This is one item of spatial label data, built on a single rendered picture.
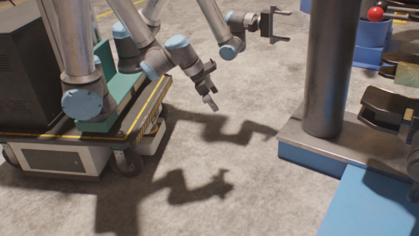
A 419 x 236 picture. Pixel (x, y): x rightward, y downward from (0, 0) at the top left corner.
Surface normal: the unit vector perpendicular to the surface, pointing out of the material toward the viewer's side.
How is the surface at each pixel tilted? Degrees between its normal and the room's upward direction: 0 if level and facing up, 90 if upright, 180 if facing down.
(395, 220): 0
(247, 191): 0
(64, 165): 90
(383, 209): 0
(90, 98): 95
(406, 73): 90
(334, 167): 90
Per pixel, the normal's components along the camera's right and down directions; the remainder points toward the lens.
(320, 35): -0.73, 0.40
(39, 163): -0.15, 0.53
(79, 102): 0.25, 0.57
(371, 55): -0.56, 0.47
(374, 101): -0.07, -0.85
